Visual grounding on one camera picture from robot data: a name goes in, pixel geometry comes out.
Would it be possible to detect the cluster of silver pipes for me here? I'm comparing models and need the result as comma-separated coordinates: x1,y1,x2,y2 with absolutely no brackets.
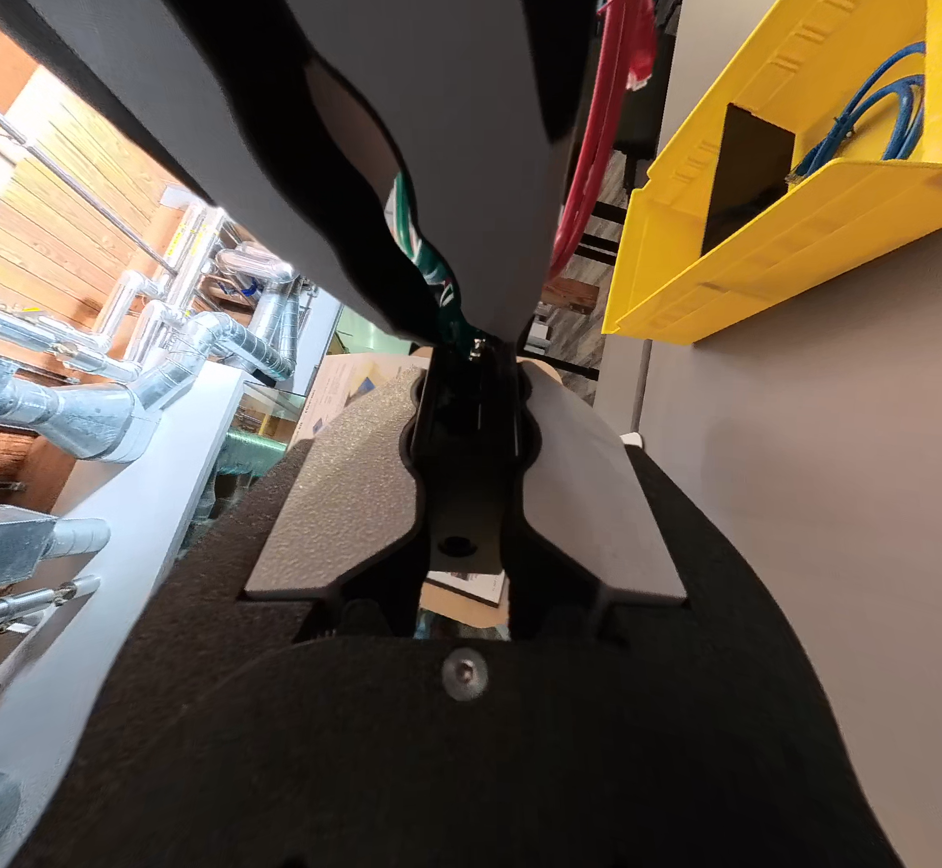
0,114,314,634

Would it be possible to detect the green ethernet cable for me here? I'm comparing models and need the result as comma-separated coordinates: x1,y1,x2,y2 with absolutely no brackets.
383,173,488,356

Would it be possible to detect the yellow plastic bin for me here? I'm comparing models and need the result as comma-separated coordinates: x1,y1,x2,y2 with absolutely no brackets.
602,0,942,345

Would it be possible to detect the red ethernet cable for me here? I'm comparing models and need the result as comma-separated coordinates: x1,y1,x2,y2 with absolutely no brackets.
548,0,659,282

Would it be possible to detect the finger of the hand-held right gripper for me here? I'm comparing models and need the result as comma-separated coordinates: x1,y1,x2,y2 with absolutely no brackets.
0,0,446,339
169,0,575,341

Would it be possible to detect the blue ethernet cable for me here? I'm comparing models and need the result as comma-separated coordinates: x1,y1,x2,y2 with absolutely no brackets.
786,40,928,186

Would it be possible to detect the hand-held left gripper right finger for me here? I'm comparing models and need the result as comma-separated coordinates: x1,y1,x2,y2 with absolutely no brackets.
506,359,688,598

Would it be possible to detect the black bin divider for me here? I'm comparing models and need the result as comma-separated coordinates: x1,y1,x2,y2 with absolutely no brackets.
699,103,797,256

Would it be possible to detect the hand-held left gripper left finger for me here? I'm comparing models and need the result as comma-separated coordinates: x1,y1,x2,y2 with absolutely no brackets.
243,366,429,600

